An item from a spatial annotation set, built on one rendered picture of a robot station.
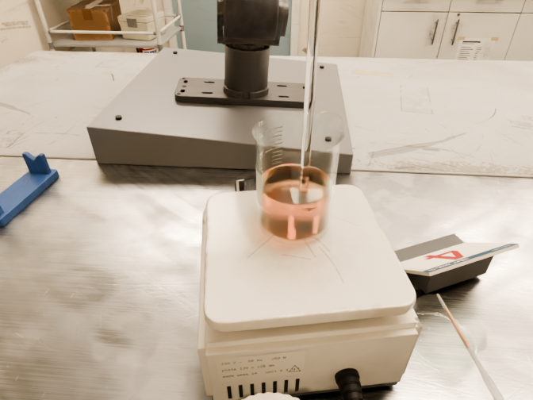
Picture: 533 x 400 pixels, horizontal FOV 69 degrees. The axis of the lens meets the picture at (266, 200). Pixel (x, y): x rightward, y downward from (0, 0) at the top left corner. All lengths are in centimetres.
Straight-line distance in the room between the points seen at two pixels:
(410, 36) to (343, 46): 71
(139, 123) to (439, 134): 42
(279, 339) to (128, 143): 35
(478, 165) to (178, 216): 38
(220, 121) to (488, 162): 35
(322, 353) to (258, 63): 41
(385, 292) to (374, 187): 25
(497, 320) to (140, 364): 28
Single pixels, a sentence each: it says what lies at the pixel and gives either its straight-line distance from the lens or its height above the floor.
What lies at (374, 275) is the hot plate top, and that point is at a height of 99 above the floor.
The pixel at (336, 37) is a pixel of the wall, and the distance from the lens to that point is 325.
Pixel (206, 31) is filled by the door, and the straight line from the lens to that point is 330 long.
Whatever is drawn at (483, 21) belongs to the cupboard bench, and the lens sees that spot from 284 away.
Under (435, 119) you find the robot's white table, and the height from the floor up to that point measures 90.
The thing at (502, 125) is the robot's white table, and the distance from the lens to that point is 70.
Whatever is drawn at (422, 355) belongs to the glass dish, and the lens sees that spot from 31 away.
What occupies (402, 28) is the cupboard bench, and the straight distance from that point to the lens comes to 270.
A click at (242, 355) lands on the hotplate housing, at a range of 23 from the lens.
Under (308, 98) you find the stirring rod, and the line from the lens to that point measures 23.
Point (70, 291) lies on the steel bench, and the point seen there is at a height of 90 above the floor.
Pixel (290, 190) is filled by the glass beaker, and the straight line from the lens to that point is 22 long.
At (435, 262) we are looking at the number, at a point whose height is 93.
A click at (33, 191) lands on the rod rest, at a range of 51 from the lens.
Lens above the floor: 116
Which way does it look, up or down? 36 degrees down
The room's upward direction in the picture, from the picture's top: straight up
